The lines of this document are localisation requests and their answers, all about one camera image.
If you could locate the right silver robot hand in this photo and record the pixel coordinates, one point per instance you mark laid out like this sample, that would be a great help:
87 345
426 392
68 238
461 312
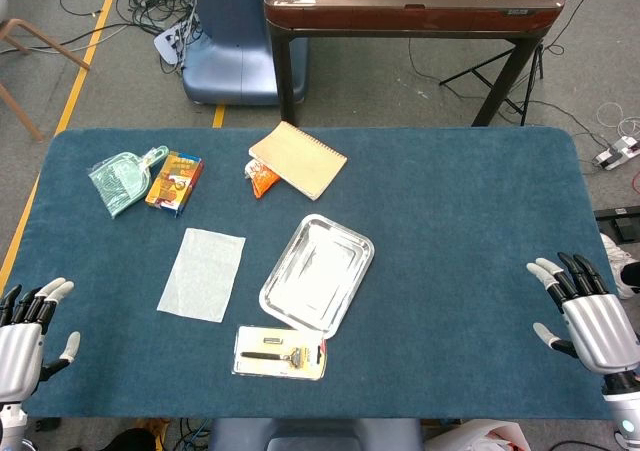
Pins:
600 331

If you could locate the orange and blue box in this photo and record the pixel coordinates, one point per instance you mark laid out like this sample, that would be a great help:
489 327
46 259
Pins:
175 183

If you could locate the green dustpan set in bag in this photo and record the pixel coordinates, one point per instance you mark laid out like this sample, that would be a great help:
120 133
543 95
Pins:
117 181

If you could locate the kraft spiral notebook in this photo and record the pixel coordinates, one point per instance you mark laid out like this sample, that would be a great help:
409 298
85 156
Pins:
300 158

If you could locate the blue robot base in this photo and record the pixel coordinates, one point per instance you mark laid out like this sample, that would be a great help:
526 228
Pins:
235 46

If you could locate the brown mahjong table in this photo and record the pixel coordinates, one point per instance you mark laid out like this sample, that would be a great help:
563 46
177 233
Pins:
400 16

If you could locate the white shoe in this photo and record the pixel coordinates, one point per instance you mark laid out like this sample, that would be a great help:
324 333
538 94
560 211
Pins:
617 266

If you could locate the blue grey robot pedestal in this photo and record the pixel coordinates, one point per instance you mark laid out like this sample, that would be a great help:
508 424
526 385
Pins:
315 436

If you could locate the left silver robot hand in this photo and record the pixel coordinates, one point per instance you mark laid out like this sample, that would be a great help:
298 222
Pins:
20 343

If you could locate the razor in yellow blister pack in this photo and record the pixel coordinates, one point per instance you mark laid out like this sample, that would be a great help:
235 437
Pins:
280 356

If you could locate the white chair with wooden legs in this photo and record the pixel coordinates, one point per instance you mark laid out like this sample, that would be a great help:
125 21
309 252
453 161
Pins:
50 46

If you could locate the blue table mat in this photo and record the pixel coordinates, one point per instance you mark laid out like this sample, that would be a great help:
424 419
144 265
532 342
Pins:
450 221

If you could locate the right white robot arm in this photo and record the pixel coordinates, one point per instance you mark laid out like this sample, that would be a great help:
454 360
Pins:
625 411

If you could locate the orange snack packet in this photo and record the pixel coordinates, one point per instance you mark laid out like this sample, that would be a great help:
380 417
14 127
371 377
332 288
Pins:
262 181

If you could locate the white plastic bag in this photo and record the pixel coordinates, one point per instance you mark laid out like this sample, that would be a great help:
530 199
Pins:
480 438

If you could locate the black floor device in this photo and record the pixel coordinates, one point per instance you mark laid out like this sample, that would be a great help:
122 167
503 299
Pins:
620 221

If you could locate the white plug board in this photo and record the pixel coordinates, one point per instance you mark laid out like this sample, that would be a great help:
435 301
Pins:
167 41

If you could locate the white power strip with plugs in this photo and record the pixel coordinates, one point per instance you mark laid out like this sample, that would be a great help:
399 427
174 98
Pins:
617 152

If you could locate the silver metal tray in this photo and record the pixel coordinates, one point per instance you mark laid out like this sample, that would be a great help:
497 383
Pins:
317 276

